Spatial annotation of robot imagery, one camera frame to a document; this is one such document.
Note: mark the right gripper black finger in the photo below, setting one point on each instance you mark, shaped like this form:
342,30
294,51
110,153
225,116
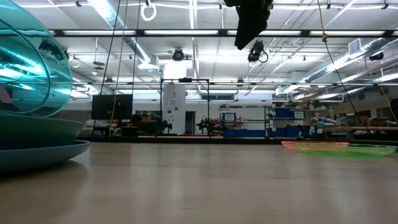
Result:
250,26

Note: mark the clear cyan plastic plate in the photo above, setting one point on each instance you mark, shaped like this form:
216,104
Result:
31,77

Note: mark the dark green bowl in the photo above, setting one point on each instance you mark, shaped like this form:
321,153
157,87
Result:
31,130

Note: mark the black background robot arm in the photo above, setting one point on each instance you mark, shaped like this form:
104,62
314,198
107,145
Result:
205,124
163,126

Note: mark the blue storage bin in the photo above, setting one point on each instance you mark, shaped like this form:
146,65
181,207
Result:
245,133
289,132
283,113

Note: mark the white blue-edged sign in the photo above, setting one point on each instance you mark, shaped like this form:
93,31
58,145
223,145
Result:
229,117

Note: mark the black overhead beam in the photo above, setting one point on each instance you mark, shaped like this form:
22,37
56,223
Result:
140,32

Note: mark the white cabinet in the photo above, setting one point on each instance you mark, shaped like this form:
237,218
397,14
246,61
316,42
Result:
174,109

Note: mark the clear orange plastic plate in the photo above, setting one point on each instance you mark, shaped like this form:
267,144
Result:
290,144

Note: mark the clear green plastic plate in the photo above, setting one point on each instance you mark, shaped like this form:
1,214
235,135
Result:
342,152

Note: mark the black monitor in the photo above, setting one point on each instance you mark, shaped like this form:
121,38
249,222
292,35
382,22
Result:
112,107

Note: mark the large blue plastic plate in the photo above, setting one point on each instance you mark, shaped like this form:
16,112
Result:
37,158

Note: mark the black ceiling camera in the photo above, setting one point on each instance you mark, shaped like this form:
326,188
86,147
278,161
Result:
258,53
178,55

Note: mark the black frame stand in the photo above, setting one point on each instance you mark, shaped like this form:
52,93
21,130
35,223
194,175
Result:
185,80

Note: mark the silver air duct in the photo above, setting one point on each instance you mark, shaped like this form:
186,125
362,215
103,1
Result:
105,12
367,46

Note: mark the black aluminium table frame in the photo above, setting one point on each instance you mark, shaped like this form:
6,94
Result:
186,140

